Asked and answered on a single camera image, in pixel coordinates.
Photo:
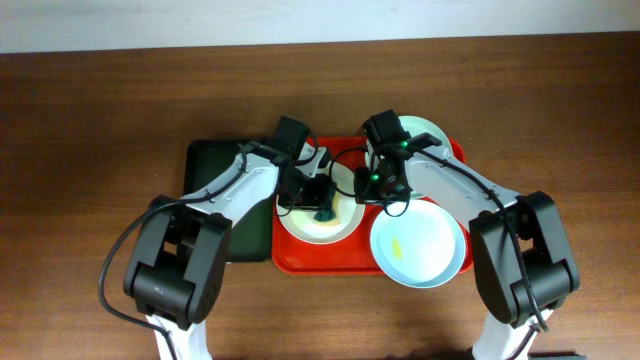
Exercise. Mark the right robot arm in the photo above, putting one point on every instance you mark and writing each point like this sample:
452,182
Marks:
524,265

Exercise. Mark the mint green plate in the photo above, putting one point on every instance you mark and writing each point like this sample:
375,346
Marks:
416,126

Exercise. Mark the light blue plate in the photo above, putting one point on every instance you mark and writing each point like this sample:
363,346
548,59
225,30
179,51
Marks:
418,245

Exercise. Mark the green yellow sponge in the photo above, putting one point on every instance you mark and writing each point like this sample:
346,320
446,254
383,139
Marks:
325,215

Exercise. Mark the red plastic tray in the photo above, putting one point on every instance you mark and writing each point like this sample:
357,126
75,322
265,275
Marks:
349,256

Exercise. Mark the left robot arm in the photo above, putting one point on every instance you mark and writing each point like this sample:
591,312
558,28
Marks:
176,269

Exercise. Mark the white plate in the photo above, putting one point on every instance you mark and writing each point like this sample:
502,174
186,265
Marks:
301,223

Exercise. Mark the dark green tray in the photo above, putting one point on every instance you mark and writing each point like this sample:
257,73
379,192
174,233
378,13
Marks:
251,237

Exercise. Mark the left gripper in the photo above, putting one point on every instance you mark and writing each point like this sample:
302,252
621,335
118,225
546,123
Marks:
318,199

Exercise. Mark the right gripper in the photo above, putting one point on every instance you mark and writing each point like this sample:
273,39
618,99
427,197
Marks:
364,194

